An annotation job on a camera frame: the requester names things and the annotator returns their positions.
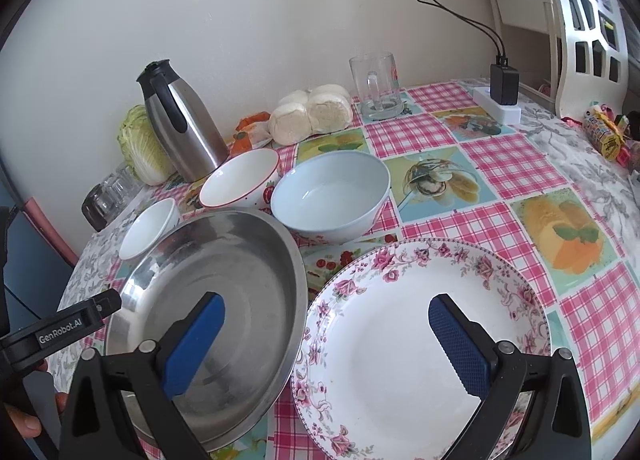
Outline strawberry print bowl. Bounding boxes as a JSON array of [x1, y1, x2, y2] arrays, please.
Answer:
[[199, 147, 281, 211]]

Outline large pale blue bowl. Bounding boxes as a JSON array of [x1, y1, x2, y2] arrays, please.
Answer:
[[270, 150, 392, 246]]

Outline bag of steamed buns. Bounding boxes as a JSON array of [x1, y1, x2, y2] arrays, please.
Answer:
[[268, 84, 354, 146]]

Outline clear drinking glass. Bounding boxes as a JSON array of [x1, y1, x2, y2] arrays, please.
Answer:
[[101, 173, 132, 203], [117, 163, 141, 191]]

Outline napa cabbage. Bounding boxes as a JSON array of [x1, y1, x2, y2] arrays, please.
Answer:
[[117, 104, 177, 186]]

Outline pink checked tablecloth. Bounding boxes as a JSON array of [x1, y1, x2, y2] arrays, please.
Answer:
[[107, 82, 640, 460]]

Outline orange snack packet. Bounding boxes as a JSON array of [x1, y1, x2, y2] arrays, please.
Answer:
[[231, 111, 273, 157]]

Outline clear glass mug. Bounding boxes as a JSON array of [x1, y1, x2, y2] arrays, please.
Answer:
[[348, 51, 404, 121]]

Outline stainless steel thermos jug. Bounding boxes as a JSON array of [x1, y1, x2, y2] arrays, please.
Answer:
[[136, 59, 231, 182]]

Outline person's left hand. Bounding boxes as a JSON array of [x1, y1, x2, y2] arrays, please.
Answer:
[[0, 392, 68, 440]]

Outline glass jug with brown handle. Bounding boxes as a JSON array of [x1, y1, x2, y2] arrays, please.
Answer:
[[81, 183, 118, 233]]

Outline white power strip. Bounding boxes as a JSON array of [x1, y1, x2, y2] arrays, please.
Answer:
[[472, 85, 522, 125]]

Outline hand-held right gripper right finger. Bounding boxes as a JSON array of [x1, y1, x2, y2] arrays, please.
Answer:
[[428, 293, 593, 460]]

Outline white plastic cup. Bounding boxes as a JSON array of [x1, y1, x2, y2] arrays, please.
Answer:
[[118, 197, 181, 261]]

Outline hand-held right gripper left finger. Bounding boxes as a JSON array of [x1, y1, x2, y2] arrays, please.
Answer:
[[59, 291, 226, 460]]

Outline black charger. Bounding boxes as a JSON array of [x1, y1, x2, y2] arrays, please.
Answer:
[[489, 54, 521, 106]]

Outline metal pot lid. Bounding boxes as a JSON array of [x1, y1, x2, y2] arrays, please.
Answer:
[[104, 207, 309, 453]]

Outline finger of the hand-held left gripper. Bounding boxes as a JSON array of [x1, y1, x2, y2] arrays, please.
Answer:
[[35, 289, 122, 357]]

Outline blue panel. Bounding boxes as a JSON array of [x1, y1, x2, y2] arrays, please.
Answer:
[[0, 210, 66, 331]]

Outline pink floral plate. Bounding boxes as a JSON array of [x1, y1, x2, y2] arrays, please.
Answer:
[[291, 237, 552, 460]]

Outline colourful candy packet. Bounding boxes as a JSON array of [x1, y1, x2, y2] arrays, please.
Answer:
[[582, 103, 632, 158]]

